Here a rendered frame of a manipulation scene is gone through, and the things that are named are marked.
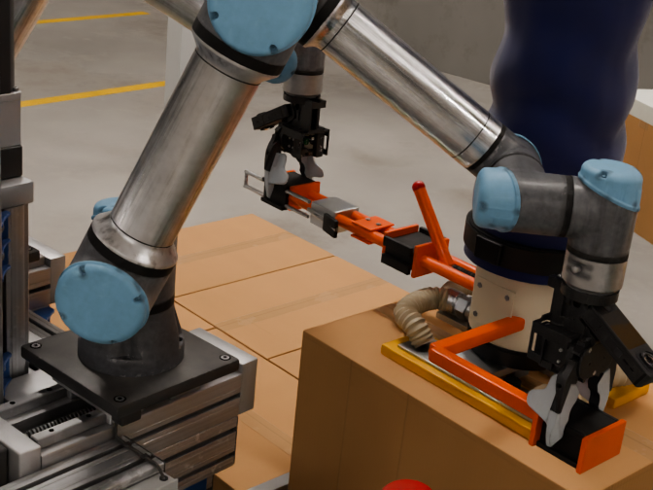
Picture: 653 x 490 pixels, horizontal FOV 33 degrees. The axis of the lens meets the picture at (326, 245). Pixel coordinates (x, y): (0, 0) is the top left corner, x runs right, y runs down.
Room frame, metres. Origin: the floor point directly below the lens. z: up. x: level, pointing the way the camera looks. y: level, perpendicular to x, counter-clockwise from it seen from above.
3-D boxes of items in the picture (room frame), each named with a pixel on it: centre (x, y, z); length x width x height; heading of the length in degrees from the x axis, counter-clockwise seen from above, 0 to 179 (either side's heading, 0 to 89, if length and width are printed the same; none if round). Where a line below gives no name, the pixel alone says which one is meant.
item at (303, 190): (2.09, 0.08, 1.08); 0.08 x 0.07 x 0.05; 43
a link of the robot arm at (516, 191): (1.30, -0.23, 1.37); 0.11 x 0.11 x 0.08; 89
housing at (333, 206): (1.99, -0.01, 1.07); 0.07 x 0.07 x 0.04; 43
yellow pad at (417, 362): (1.59, -0.26, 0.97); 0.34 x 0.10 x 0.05; 43
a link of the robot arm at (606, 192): (1.28, -0.33, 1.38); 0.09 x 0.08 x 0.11; 89
